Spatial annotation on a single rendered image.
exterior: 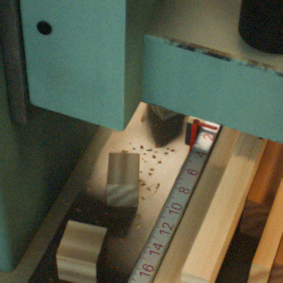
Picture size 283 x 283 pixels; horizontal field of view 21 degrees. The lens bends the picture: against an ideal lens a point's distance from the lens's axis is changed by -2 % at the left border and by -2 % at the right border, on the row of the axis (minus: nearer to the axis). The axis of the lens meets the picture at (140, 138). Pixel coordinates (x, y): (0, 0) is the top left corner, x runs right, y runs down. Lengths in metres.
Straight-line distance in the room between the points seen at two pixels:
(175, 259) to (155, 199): 0.23
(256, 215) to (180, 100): 0.11
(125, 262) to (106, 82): 0.25
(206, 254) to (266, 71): 0.13
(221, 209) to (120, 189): 0.21
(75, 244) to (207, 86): 0.22
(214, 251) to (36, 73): 0.18
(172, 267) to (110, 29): 0.18
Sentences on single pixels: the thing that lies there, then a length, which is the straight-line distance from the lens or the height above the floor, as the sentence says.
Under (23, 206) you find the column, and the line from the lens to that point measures 0.70.
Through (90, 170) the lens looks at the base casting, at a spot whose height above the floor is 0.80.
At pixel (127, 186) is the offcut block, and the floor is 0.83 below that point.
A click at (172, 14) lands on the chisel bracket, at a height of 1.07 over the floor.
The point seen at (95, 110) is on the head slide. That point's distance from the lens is 0.57.
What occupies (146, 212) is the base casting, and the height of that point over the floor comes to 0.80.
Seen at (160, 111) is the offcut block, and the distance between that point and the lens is 0.86.
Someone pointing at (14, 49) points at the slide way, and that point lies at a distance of 0.56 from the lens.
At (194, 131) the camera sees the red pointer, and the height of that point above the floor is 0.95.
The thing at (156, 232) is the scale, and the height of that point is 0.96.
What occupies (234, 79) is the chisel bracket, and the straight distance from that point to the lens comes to 0.55.
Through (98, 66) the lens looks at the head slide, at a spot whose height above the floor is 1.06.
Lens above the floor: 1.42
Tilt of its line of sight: 47 degrees down
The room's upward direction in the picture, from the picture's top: 2 degrees clockwise
